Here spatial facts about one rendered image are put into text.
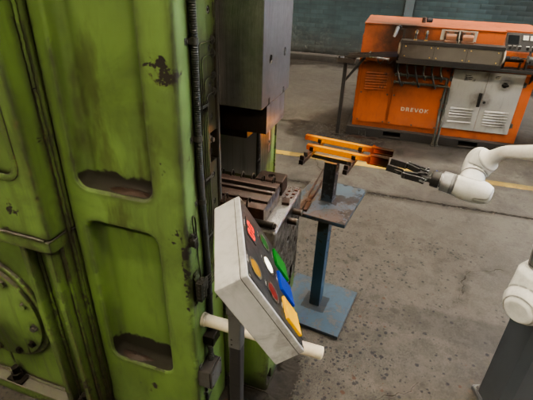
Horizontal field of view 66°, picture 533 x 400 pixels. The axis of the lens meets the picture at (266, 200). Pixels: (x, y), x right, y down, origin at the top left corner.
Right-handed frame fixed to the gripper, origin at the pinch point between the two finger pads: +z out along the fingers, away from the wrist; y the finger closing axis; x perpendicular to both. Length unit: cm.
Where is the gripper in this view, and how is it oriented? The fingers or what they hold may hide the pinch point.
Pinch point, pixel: (394, 166)
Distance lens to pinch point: 198.2
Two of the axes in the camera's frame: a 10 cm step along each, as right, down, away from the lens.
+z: -8.7, -3.4, 3.5
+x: 1.1, -8.4, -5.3
